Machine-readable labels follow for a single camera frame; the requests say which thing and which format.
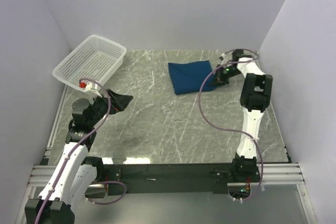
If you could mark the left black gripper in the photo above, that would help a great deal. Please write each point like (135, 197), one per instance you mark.
(118, 102)

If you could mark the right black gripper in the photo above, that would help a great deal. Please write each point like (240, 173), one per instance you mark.
(219, 77)

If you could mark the blue mickey mouse t-shirt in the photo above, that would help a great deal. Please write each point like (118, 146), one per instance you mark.
(188, 77)

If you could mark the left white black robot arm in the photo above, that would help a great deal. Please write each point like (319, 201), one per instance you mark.
(76, 171)

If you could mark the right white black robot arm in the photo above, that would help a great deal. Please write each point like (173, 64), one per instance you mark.
(255, 99)

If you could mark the white plastic mesh basket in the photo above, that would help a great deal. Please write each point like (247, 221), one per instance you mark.
(95, 58)

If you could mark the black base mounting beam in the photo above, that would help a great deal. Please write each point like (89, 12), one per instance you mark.
(179, 178)

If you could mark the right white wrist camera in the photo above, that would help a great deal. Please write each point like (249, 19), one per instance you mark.
(224, 59)

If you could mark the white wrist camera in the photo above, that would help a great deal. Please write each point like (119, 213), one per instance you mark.
(90, 88)
(224, 59)

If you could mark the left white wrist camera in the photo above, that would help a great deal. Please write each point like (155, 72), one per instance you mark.
(90, 88)

